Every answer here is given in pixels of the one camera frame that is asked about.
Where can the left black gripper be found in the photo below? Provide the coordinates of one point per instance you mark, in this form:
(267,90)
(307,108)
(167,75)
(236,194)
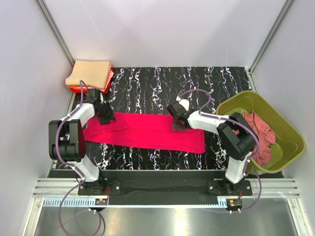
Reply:
(106,115)

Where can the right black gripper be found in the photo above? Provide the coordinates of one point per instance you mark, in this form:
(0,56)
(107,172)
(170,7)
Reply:
(177,122)

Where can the bright pink t shirt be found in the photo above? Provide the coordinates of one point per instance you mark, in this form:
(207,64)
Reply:
(145,131)

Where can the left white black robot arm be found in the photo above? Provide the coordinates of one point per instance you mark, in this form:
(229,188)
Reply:
(67,143)

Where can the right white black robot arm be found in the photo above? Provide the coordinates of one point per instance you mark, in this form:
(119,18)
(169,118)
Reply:
(236,136)

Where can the folded red orange t shirts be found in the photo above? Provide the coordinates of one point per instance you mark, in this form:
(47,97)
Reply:
(77,89)

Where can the black marble pattern mat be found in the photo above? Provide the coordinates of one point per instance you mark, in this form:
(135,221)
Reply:
(148,90)

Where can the folded beige t shirt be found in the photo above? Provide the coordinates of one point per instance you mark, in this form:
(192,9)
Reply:
(92,73)

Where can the dusty pink crumpled t shirt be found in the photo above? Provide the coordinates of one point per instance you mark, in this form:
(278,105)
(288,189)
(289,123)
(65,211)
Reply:
(265,135)

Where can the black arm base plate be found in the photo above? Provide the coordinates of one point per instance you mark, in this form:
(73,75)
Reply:
(158,181)

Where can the white slotted cable duct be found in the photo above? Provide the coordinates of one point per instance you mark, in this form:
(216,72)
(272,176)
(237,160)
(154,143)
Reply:
(132,203)

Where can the aluminium rail front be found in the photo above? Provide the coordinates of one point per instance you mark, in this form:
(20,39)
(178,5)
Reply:
(270,188)

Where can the left aluminium frame post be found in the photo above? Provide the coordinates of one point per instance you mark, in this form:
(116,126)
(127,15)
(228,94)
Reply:
(55,30)

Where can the aluminium frame post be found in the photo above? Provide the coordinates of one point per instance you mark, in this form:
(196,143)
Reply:
(272,33)
(55,30)

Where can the right aluminium frame post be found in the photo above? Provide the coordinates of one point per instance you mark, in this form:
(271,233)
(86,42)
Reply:
(272,33)

